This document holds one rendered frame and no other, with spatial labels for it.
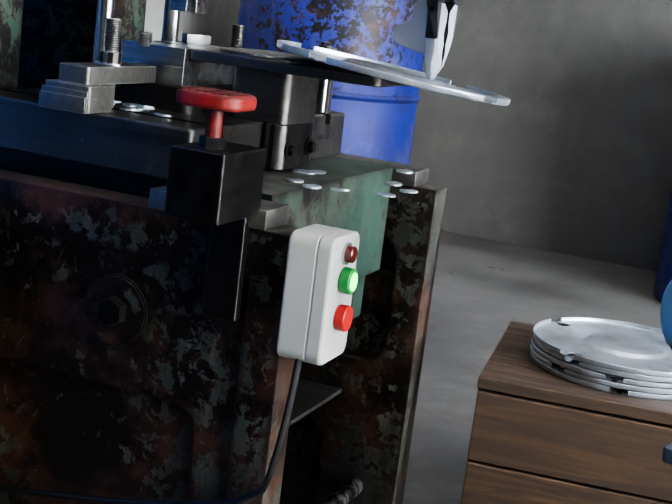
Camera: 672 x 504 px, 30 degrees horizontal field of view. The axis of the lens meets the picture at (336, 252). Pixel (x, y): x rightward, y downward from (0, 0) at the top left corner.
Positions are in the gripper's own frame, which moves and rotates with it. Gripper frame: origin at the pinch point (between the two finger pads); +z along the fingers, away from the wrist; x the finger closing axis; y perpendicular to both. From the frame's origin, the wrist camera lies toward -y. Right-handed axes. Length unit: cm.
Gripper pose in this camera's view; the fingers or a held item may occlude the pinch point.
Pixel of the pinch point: (437, 69)
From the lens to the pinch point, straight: 149.7
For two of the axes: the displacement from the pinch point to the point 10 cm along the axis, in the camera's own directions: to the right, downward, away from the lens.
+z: -1.2, 9.7, 2.0
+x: -3.8, 1.4, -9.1
